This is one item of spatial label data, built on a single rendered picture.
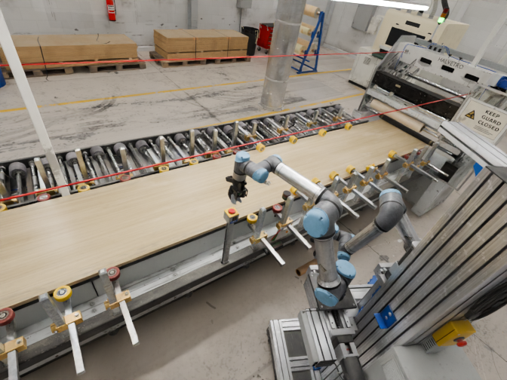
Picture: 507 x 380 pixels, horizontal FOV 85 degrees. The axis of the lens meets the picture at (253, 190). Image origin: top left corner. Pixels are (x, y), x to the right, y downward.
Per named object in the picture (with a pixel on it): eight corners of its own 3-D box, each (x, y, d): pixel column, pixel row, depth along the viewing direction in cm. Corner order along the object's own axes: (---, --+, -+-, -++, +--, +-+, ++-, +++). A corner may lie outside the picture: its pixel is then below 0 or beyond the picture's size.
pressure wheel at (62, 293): (59, 298, 156) (52, 287, 149) (75, 292, 160) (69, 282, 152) (59, 311, 151) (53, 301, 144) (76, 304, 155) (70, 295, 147)
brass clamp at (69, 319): (84, 323, 149) (81, 318, 146) (53, 336, 142) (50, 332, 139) (81, 313, 152) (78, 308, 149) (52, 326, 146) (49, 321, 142)
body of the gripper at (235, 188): (235, 201, 153) (238, 185, 145) (228, 191, 158) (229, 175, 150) (247, 197, 157) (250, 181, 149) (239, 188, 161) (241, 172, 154)
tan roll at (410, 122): (461, 152, 335) (467, 144, 327) (456, 154, 329) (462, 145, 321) (367, 102, 417) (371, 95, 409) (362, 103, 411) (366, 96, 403)
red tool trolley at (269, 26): (280, 53, 942) (285, 26, 890) (265, 54, 897) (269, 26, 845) (269, 48, 965) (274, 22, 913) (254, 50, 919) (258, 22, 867)
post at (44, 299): (75, 339, 156) (47, 297, 125) (68, 343, 154) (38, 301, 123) (74, 334, 158) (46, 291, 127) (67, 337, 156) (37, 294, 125)
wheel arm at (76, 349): (86, 372, 133) (84, 369, 130) (78, 376, 131) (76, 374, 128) (70, 297, 158) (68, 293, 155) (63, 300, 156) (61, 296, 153)
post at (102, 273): (121, 316, 168) (106, 271, 137) (115, 319, 166) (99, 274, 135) (120, 311, 170) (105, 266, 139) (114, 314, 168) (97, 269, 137)
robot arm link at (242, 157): (244, 160, 135) (231, 152, 139) (241, 178, 142) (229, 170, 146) (254, 155, 140) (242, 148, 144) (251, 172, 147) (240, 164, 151)
